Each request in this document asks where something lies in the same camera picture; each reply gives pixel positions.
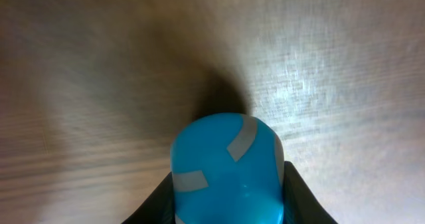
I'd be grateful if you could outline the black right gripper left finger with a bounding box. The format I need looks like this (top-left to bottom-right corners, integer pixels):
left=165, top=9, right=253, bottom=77
left=122, top=173, right=176, bottom=224

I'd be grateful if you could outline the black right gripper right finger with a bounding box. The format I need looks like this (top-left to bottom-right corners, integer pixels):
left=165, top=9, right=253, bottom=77
left=283, top=161, right=337, bottom=224

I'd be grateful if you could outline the blue ball toy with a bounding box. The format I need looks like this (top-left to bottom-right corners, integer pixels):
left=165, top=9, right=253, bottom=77
left=170, top=113, right=284, bottom=224

